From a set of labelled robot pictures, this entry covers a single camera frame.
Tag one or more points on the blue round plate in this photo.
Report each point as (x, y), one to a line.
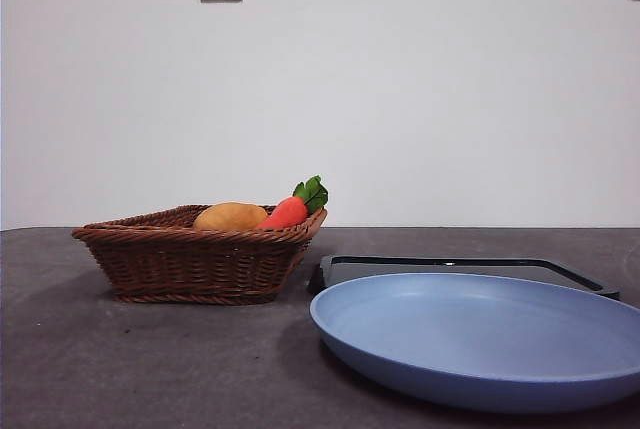
(475, 339)

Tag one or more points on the orange toy carrot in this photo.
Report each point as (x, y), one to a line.
(287, 213)

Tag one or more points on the yellow-brown potato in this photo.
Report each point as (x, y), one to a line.
(230, 216)

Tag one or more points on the black rectangular tray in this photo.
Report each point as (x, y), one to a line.
(380, 265)

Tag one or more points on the brown wicker basket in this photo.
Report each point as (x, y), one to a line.
(190, 269)

